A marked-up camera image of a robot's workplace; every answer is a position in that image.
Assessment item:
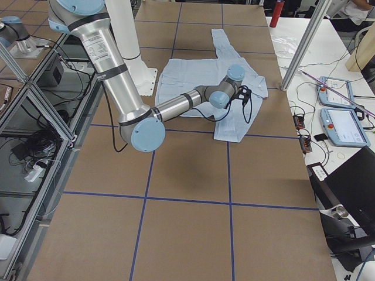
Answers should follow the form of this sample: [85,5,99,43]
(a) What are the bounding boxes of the light blue striped shirt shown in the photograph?
[155,29,268,143]

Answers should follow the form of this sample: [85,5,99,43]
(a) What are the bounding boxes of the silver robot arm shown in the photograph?
[48,1,245,152]

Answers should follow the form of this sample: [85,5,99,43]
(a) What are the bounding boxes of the brown paper table cover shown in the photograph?
[28,2,336,280]

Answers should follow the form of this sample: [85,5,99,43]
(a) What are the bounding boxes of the clear plastic zip bag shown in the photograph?
[271,35,298,59]

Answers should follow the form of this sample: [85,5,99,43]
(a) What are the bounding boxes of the far blue teach pendant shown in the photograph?
[317,75,357,107]

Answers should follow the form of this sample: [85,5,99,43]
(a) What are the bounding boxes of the blue teach pendant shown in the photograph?
[317,75,357,107]
[320,107,370,148]

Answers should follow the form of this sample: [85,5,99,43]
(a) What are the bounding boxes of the near blue teach pendant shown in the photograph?
[320,107,370,148]

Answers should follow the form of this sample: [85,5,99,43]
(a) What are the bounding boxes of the white power strip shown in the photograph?
[24,162,46,182]

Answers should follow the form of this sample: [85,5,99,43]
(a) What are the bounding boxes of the red cylindrical bottle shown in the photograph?
[269,0,285,28]

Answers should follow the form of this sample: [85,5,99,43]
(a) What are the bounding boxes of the black laptop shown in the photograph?
[325,146,374,233]

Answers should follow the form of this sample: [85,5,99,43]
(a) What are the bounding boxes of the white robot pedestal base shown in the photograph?
[105,0,158,96]

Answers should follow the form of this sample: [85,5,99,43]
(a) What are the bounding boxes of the aluminium frame post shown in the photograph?
[281,0,332,91]

